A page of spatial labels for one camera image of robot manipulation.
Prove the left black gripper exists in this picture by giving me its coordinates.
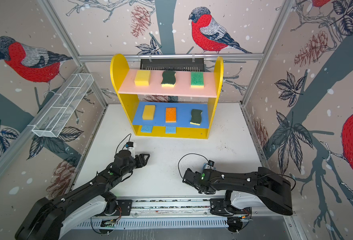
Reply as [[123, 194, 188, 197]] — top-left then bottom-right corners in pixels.
[[121, 153, 151, 177]]

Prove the blue sponge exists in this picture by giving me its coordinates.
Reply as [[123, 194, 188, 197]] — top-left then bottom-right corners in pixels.
[[165, 126, 176, 134], [140, 125, 153, 134]]

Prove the yellow orange-tinted sponge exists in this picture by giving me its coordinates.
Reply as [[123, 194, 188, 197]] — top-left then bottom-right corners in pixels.
[[142, 105, 156, 121]]

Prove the orange sponge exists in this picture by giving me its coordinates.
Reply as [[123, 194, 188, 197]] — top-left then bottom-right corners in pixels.
[[165, 108, 177, 123]]

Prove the dark green wavy sponge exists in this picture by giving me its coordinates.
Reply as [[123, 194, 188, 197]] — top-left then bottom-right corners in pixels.
[[161, 71, 176, 88], [190, 109, 203, 126]]

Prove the plain yellow sponge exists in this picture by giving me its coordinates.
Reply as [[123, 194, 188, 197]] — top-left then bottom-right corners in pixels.
[[134, 70, 151, 87]]

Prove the bright green sponge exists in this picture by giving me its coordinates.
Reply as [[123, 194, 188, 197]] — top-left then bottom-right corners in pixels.
[[190, 72, 204, 88]]

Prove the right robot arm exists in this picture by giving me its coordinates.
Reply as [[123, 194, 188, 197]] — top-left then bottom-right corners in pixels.
[[182, 167, 293, 217]]

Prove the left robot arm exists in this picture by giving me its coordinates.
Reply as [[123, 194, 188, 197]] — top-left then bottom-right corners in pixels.
[[15, 150, 150, 240]]

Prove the yellow shelf unit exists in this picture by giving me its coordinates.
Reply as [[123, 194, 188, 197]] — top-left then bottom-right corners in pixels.
[[110, 54, 224, 139]]

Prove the black perforated metal tray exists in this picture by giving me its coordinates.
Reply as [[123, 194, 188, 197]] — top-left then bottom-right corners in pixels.
[[140, 58, 204, 72]]

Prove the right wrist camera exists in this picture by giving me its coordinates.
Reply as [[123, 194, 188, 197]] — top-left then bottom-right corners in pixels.
[[202, 160, 216, 170]]

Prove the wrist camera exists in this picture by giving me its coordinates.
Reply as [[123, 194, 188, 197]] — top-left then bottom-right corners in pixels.
[[202, 160, 216, 170], [124, 141, 136, 151]]

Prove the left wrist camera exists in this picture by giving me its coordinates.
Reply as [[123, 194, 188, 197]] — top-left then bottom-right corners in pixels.
[[124, 141, 136, 151]]

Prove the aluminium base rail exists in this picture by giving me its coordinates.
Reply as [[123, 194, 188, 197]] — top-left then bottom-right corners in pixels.
[[45, 195, 294, 220]]

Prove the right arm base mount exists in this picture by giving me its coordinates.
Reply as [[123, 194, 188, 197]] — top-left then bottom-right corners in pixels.
[[210, 198, 252, 217]]

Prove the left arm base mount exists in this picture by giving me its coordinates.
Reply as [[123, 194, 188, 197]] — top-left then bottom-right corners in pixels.
[[89, 199, 133, 217]]

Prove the white wire mesh basket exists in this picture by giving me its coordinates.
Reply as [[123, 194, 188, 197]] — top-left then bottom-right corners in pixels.
[[32, 73, 94, 138]]

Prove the horizontal aluminium frame bar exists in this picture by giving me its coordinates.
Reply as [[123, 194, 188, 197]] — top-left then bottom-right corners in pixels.
[[78, 53, 265, 63]]

